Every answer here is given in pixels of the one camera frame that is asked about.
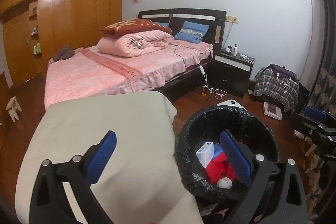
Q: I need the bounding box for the red patterned blanket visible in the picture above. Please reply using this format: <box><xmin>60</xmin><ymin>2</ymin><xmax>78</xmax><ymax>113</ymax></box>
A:
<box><xmin>101</xmin><ymin>19</ymin><xmax>172</xmax><ymax>39</ymax></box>

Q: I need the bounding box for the white lotion bottle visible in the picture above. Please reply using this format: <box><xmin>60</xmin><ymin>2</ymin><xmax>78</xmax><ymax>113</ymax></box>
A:
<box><xmin>232</xmin><ymin>44</ymin><xmax>238</xmax><ymax>57</ymax></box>

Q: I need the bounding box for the black lined trash bin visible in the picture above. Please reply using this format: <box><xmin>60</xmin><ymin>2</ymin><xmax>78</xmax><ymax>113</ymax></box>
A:
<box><xmin>174</xmin><ymin>105</ymin><xmax>281</xmax><ymax>204</ymax></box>

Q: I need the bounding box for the wooden sideboard cabinet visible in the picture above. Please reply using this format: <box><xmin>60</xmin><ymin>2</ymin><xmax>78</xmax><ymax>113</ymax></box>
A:
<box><xmin>0</xmin><ymin>72</ymin><xmax>11</xmax><ymax>148</ymax></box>

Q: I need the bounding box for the blue pillow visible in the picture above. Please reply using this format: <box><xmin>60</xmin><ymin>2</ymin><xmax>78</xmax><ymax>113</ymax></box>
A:
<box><xmin>154</xmin><ymin>22</ymin><xmax>169</xmax><ymax>27</ymax></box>
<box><xmin>174</xmin><ymin>21</ymin><xmax>210</xmax><ymax>44</ymax></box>

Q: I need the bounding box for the plaid cloth bundle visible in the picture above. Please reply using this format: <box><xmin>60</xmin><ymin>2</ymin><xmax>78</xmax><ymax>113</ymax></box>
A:
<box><xmin>253</xmin><ymin>64</ymin><xmax>299</xmax><ymax>113</ymax></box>

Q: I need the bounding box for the black white nightstand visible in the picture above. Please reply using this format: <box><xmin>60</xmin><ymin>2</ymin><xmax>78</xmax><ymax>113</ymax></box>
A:
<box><xmin>208</xmin><ymin>51</ymin><xmax>255</xmax><ymax>98</ymax></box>

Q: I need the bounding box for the wall power socket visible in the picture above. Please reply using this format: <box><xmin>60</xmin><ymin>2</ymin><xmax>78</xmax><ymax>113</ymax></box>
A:
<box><xmin>226</xmin><ymin>15</ymin><xmax>238</xmax><ymax>24</ymax></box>

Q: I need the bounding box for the white cable with controller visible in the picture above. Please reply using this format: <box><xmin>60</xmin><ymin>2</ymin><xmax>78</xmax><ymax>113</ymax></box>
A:
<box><xmin>172</xmin><ymin>48</ymin><xmax>228</xmax><ymax>100</ymax></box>

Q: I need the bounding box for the small white wooden stool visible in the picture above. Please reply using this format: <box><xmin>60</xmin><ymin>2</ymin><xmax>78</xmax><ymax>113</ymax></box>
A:
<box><xmin>6</xmin><ymin>96</ymin><xmax>22</xmax><ymax>122</ymax></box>

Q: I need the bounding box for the folded pink quilt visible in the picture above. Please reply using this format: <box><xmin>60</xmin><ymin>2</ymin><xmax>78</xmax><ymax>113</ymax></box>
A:
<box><xmin>97</xmin><ymin>30</ymin><xmax>172</xmax><ymax>57</ymax></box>

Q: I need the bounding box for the white bathroom scale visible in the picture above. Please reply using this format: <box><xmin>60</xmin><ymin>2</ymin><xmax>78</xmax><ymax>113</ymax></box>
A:
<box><xmin>217</xmin><ymin>100</ymin><xmax>247</xmax><ymax>111</ymax></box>

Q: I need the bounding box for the beige table cloth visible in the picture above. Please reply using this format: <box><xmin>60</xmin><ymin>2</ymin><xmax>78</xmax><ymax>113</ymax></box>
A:
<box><xmin>15</xmin><ymin>91</ymin><xmax>202</xmax><ymax>223</ymax></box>

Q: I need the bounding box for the red cloth rag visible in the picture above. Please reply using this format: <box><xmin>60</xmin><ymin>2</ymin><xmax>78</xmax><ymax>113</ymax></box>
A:
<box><xmin>205</xmin><ymin>154</ymin><xmax>237</xmax><ymax>184</ymax></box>

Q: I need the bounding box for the black bed headboard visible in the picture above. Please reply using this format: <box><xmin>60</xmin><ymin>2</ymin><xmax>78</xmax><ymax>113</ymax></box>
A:
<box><xmin>138</xmin><ymin>8</ymin><xmax>227</xmax><ymax>51</ymax></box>

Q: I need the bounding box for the blue mesh net ball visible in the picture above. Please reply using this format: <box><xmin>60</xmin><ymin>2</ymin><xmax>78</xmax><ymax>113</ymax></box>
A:
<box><xmin>213</xmin><ymin>143</ymin><xmax>226</xmax><ymax>162</ymax></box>

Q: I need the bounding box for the white blue milk carton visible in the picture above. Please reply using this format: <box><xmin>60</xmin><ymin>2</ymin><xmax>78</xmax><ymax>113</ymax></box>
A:
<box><xmin>195</xmin><ymin>141</ymin><xmax>214</xmax><ymax>168</ymax></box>

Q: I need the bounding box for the pink sheeted bed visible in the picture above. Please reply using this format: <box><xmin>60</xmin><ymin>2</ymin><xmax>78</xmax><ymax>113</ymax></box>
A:
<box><xmin>44</xmin><ymin>39</ymin><xmax>213</xmax><ymax>108</ymax></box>

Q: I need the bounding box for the floral curtain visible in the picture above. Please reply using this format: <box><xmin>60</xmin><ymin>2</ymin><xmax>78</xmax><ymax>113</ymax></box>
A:
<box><xmin>305</xmin><ymin>0</ymin><xmax>335</xmax><ymax>223</ymax></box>

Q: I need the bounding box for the wooden wardrobe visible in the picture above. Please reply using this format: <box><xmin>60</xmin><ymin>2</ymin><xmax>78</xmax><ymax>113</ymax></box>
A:
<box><xmin>1</xmin><ymin>0</ymin><xmax>122</xmax><ymax>86</ymax></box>

